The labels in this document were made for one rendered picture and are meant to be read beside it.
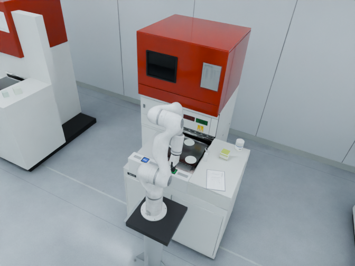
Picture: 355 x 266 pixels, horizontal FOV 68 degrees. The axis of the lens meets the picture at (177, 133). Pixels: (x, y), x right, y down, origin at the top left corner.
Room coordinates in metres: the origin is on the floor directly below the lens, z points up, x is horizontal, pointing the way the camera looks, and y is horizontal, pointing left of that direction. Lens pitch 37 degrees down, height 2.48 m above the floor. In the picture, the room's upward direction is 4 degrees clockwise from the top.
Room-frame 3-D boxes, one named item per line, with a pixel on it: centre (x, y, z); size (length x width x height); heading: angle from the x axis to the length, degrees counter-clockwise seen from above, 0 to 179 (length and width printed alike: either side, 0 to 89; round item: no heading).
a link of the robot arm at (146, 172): (1.20, 0.15, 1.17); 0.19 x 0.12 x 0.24; 70
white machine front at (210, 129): (2.14, 0.02, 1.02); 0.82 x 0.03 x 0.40; 67
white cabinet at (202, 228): (1.73, -0.11, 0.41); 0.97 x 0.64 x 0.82; 67
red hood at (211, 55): (2.43, -0.11, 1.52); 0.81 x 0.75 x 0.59; 67
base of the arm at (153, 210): (1.19, 0.13, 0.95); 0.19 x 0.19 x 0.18
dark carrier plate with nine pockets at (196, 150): (1.86, -0.08, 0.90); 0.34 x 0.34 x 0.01; 67
